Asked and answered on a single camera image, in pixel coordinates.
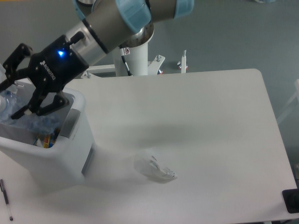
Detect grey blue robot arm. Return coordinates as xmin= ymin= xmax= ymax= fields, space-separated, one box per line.
xmin=0 ymin=0 xmax=194 ymax=119

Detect clear crushed plastic bottle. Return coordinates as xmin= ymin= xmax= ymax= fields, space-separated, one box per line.
xmin=0 ymin=87 xmax=62 ymax=135

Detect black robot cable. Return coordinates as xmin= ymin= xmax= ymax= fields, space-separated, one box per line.
xmin=119 ymin=46 xmax=134 ymax=77

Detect clear plastic bag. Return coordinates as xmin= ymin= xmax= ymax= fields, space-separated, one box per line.
xmin=133 ymin=147 xmax=178 ymax=182

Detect black pen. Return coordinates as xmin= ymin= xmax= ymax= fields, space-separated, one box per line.
xmin=0 ymin=179 xmax=14 ymax=221

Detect colourful trash in bin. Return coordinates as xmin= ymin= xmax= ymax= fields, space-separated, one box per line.
xmin=33 ymin=128 xmax=60 ymax=148

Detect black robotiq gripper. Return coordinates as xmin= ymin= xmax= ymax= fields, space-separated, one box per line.
xmin=0 ymin=35 xmax=90 ymax=120

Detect white trash can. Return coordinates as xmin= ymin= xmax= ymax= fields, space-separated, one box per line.
xmin=0 ymin=79 xmax=94 ymax=185

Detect black device at table edge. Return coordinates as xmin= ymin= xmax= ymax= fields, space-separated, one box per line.
xmin=282 ymin=189 xmax=299 ymax=214

